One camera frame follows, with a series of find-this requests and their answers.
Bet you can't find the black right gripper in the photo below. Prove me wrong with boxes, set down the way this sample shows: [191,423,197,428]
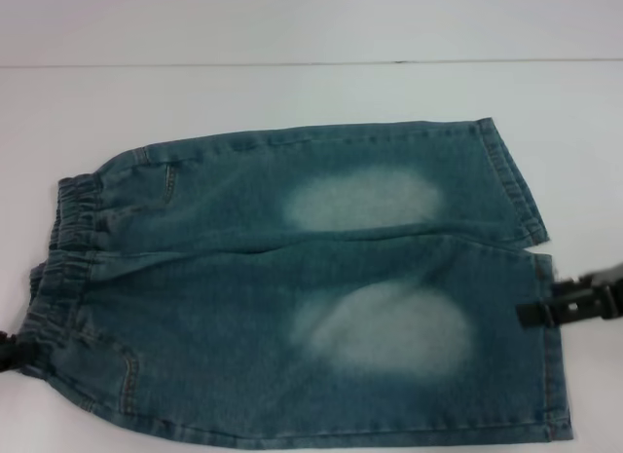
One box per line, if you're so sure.
[517,260,623,330]

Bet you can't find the blue denim shorts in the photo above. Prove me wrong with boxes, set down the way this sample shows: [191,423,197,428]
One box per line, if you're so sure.
[26,115,576,447]

